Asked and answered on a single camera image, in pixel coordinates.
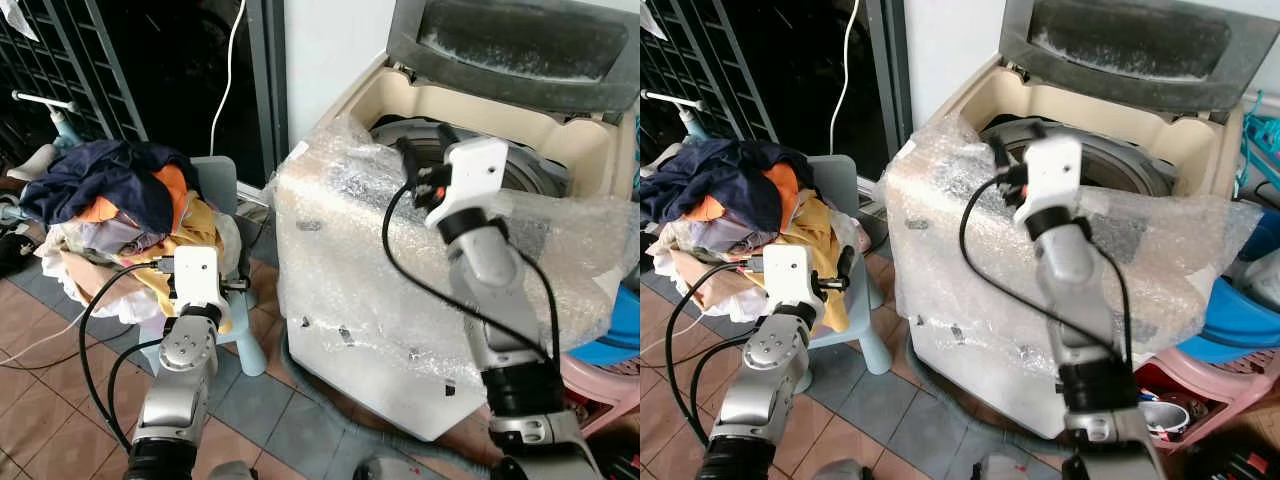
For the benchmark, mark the grey robot right leg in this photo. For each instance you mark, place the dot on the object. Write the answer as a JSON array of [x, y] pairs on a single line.
[[385, 469]]

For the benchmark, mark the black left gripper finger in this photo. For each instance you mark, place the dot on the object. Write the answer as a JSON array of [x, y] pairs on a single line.
[[847, 265]]

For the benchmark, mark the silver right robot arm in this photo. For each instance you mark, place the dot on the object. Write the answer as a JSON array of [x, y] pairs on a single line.
[[490, 290], [1065, 280]]

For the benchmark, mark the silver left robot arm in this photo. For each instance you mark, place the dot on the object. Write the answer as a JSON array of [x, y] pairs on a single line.
[[170, 400], [745, 400]]

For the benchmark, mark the white cloth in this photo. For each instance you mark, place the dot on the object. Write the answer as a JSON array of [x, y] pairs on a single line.
[[725, 305], [130, 303]]

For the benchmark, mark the white metal cup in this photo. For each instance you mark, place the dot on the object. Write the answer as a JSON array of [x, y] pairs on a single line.
[[1165, 418]]

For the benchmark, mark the grey door frame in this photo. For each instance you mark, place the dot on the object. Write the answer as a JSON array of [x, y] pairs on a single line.
[[265, 90], [890, 80]]

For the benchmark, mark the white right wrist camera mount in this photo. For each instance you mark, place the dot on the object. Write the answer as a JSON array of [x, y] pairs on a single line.
[[470, 175], [1050, 170]]

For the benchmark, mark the white top-load washing machine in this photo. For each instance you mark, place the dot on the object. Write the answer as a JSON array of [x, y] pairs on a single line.
[[400, 400], [1000, 400]]

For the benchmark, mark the pink plastic stool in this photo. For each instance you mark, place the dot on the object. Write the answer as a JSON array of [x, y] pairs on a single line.
[[1230, 375], [600, 390]]

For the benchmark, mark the orange garment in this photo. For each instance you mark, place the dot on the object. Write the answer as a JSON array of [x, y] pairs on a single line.
[[785, 185], [172, 185]]

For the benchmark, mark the clear bubble wrap sheet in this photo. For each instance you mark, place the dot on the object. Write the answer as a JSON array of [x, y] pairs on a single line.
[[940, 250], [330, 250]]

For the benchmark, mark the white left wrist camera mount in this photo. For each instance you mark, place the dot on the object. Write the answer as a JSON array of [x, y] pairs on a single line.
[[788, 275], [196, 275]]

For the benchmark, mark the tan brown garment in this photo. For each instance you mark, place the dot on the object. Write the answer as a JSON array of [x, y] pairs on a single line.
[[705, 275], [100, 275]]

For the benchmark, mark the light blue plastic chair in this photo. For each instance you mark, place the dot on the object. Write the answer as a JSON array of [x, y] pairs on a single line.
[[245, 320], [860, 320]]

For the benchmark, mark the pale lavender garment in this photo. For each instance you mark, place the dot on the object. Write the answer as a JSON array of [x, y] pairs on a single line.
[[715, 235], [110, 235]]

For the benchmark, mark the teal clothes hanger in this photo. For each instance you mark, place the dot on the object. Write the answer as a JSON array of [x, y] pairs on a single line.
[[1255, 130]]

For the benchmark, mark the grey washing machine lid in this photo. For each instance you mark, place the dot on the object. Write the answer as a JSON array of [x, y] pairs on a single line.
[[520, 40], [1130, 40]]

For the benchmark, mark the mustard yellow garment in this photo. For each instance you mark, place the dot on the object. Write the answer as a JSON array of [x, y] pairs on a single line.
[[200, 230], [825, 225]]

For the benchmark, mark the grey robot left leg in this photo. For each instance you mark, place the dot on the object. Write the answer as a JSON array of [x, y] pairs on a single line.
[[232, 471], [842, 471]]

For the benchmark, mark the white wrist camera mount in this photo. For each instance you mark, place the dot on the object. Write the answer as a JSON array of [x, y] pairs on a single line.
[[1050, 170], [470, 175], [196, 275], [788, 275]]

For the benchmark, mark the grey robot leg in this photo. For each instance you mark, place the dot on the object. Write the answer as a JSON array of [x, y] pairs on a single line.
[[385, 469], [232, 471], [842, 471]]

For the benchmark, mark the navy blue garment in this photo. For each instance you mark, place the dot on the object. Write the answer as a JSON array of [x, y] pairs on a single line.
[[100, 175], [710, 170]]

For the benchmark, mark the black window grille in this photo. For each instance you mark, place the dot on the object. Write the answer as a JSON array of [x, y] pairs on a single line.
[[60, 50], [700, 50]]

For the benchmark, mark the blue plastic basin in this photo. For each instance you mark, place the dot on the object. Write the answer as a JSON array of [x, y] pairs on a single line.
[[610, 320], [1230, 320]]

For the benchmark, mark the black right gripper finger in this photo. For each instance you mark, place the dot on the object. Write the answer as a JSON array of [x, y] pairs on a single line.
[[1038, 131], [448, 136]]

